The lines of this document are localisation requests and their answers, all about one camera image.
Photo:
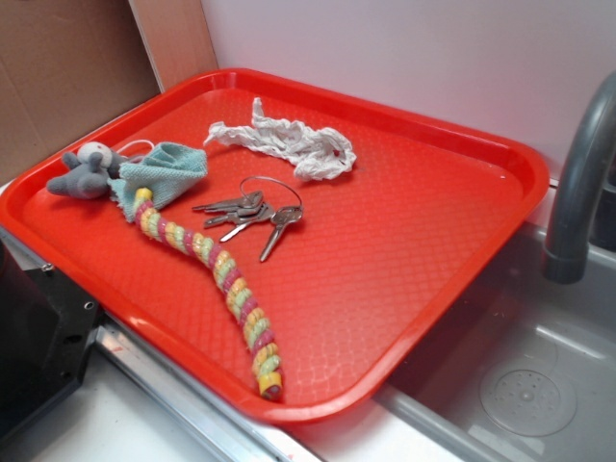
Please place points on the red plastic tray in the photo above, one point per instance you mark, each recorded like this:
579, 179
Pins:
379, 256

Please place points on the crumpled white paper towel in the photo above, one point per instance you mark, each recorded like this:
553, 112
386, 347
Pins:
315, 154

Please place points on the light blue knitted cloth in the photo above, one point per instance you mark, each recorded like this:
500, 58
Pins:
168, 171

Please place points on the grey plush mouse toy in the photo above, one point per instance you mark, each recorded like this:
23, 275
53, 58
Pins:
88, 172

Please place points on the grey plastic sink basin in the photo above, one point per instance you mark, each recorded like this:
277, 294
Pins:
518, 368

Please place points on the grey sink faucet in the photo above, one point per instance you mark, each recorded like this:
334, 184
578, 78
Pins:
583, 212

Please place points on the brown cardboard panel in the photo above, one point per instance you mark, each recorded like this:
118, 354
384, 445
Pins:
67, 67

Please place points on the silver keys on ring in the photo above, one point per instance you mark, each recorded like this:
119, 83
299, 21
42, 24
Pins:
251, 208

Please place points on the silver metal rail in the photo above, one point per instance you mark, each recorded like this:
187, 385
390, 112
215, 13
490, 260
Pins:
224, 432

